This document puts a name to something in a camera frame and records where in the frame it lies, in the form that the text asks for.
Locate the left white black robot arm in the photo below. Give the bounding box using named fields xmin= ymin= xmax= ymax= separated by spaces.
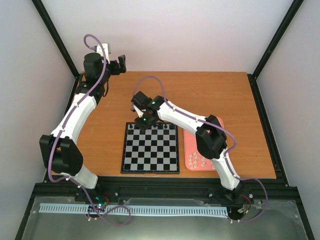
xmin=39 ymin=52 xmax=127 ymax=202

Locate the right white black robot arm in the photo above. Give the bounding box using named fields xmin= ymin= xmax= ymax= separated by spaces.
xmin=131 ymin=91 xmax=243 ymax=202

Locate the black white chess board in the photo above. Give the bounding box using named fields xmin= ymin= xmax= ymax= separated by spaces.
xmin=120 ymin=122 xmax=180 ymax=174

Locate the pink plastic tray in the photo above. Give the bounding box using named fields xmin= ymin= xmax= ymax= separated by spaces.
xmin=183 ymin=118 xmax=227 ymax=172

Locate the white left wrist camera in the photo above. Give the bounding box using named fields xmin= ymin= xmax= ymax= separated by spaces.
xmin=92 ymin=43 xmax=111 ymax=64

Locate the left black frame post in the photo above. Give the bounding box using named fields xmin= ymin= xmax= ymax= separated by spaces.
xmin=31 ymin=0 xmax=80 ymax=78

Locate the black frame post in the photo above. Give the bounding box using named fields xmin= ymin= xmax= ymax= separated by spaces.
xmin=252 ymin=0 xmax=304 ymax=80
xmin=31 ymin=0 xmax=80 ymax=78

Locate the black aluminium frame base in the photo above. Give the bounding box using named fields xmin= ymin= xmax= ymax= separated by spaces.
xmin=32 ymin=174 xmax=301 ymax=208

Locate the light blue slotted cable duct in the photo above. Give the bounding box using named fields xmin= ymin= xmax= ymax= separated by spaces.
xmin=38 ymin=203 xmax=228 ymax=218

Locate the right black frame post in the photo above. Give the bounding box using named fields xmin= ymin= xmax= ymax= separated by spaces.
xmin=252 ymin=0 xmax=304 ymax=80

